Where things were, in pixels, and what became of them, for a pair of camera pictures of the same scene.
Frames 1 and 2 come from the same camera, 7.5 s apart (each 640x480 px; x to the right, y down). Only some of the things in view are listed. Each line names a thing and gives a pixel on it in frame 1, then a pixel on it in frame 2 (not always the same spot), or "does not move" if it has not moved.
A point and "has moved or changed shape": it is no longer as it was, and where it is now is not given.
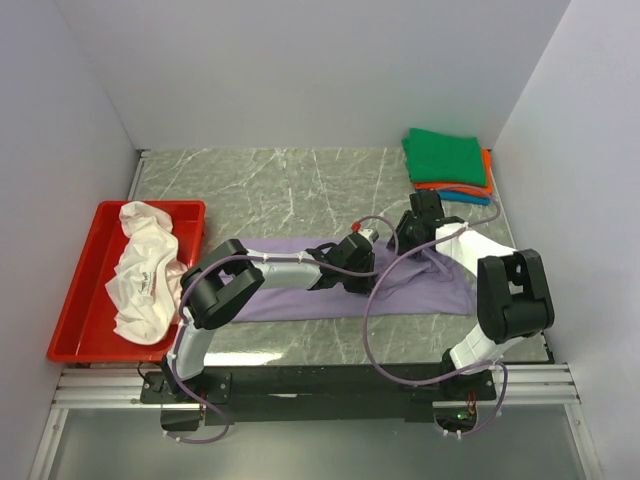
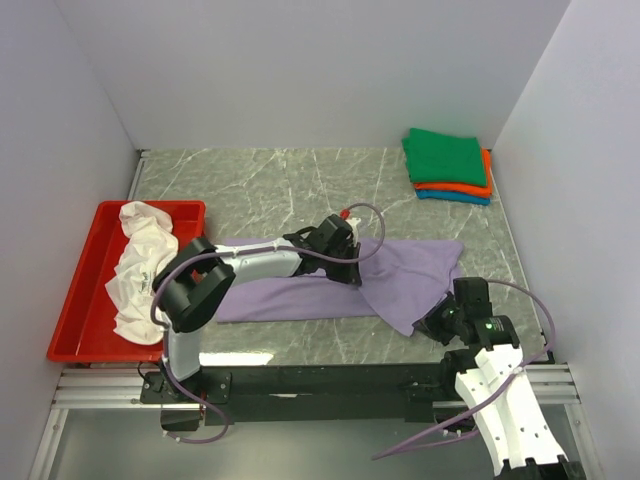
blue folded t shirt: [460, 197] does not move
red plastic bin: [87, 331] does not move
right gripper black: [407, 219] -> [428, 323]
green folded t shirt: [441, 158] does not move
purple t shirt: [410, 284] has moved or changed shape
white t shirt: [146, 287] does not move
